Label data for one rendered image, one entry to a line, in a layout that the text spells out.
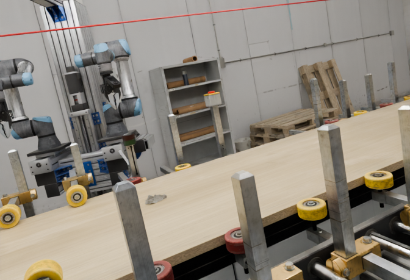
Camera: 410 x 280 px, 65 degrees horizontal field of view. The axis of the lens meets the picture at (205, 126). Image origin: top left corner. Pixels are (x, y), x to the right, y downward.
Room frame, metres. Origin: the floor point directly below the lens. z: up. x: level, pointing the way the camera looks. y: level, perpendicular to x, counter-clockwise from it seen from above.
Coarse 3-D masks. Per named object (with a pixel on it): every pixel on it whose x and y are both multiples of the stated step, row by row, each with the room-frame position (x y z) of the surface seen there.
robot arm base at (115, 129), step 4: (120, 120) 2.24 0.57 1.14; (108, 124) 2.23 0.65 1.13; (112, 124) 2.22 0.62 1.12; (116, 124) 2.22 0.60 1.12; (120, 124) 2.23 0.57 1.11; (108, 128) 2.22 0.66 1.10; (112, 128) 2.21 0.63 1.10; (116, 128) 2.21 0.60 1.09; (120, 128) 2.23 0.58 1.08; (124, 128) 2.25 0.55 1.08; (108, 132) 2.24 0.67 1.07; (112, 132) 2.20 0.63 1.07; (116, 132) 2.20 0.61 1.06; (120, 132) 2.21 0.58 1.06; (124, 132) 2.23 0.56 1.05; (108, 136) 2.22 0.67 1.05; (112, 136) 2.20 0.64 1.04
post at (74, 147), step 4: (72, 144) 1.51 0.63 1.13; (76, 144) 1.51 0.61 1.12; (72, 148) 1.50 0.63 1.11; (76, 148) 1.51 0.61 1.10; (72, 152) 1.50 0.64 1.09; (76, 152) 1.51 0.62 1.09; (76, 156) 1.51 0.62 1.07; (80, 156) 1.51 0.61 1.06; (76, 160) 1.50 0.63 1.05; (80, 160) 1.51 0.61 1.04; (76, 164) 1.50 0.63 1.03; (80, 164) 1.51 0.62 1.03; (76, 168) 1.50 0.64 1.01; (80, 168) 1.51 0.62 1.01; (80, 172) 1.50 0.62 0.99; (84, 172) 1.51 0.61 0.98; (88, 188) 1.51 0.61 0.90; (88, 192) 1.51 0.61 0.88; (88, 196) 1.51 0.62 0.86
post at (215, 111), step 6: (210, 108) 1.82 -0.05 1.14; (216, 108) 1.80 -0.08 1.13; (216, 114) 1.80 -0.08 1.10; (216, 120) 1.80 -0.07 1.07; (216, 126) 1.80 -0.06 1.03; (216, 132) 1.81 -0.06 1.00; (222, 132) 1.81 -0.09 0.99; (216, 138) 1.82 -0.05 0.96; (222, 138) 1.80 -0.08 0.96; (222, 144) 1.80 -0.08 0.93; (222, 150) 1.80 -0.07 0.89; (222, 156) 1.80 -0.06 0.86
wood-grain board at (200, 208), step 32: (352, 128) 1.68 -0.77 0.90; (384, 128) 1.55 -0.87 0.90; (224, 160) 1.54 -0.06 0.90; (256, 160) 1.43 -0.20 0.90; (288, 160) 1.33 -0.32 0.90; (320, 160) 1.25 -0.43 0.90; (352, 160) 1.18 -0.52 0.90; (384, 160) 1.11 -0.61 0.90; (160, 192) 1.25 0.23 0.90; (192, 192) 1.17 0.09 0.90; (224, 192) 1.11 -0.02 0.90; (288, 192) 1.00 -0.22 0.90; (320, 192) 0.95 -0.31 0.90; (32, 224) 1.16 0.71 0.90; (64, 224) 1.10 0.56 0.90; (96, 224) 1.04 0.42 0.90; (160, 224) 0.94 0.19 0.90; (192, 224) 0.90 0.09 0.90; (224, 224) 0.86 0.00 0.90; (0, 256) 0.94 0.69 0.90; (32, 256) 0.90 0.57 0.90; (64, 256) 0.86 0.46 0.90; (96, 256) 0.82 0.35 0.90; (128, 256) 0.79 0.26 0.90; (160, 256) 0.75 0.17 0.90; (192, 256) 0.77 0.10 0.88
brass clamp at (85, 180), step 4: (76, 176) 1.51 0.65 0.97; (80, 176) 1.50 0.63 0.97; (84, 176) 1.50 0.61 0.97; (88, 176) 1.51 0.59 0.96; (92, 176) 1.52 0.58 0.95; (68, 180) 1.48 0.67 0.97; (72, 180) 1.48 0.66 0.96; (80, 180) 1.49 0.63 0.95; (84, 180) 1.50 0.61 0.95; (88, 180) 1.50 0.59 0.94; (92, 180) 1.52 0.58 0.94; (64, 184) 1.47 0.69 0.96; (68, 184) 1.47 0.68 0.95; (80, 184) 1.49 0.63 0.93; (84, 184) 1.50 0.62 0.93; (88, 184) 1.51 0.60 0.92; (64, 188) 1.47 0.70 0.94
